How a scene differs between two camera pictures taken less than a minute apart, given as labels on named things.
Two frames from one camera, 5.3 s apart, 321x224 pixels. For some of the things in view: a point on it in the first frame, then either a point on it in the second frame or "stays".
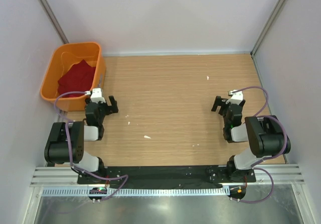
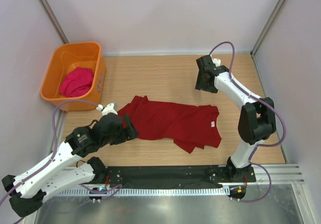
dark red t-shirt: (78, 78) to (190, 127)
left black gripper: (111, 109) to (130, 132)
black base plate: (165, 176) stays
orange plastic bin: (73, 67) stays
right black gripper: (219, 101) to (199, 85)
